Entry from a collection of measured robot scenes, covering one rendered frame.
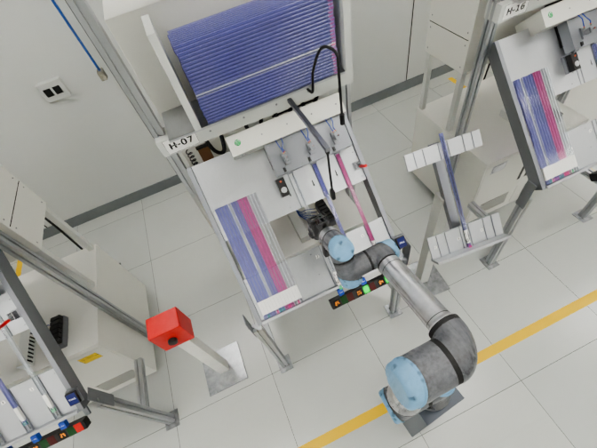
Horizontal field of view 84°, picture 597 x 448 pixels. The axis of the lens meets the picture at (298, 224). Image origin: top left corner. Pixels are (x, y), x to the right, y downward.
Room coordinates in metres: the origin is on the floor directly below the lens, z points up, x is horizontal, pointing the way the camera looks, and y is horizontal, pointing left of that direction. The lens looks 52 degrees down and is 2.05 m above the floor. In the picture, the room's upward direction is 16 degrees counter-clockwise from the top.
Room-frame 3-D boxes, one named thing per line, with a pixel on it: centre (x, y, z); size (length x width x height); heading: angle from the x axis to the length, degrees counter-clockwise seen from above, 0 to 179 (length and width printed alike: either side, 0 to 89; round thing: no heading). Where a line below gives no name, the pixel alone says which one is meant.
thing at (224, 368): (0.67, 0.67, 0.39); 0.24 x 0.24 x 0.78; 11
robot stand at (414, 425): (0.19, -0.32, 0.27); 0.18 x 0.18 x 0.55; 17
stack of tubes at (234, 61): (1.15, -0.03, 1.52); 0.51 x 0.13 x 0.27; 101
